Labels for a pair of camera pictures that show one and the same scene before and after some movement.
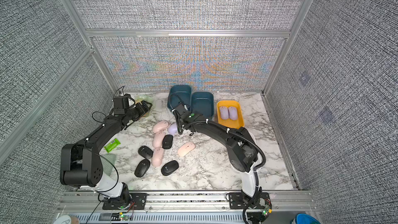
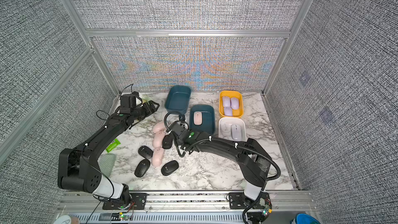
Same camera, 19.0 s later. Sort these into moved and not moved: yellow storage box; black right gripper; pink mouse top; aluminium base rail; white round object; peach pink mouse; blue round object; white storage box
Moved: white storage box; black right gripper; peach pink mouse; yellow storage box
Not moved: blue round object; pink mouse top; aluminium base rail; white round object
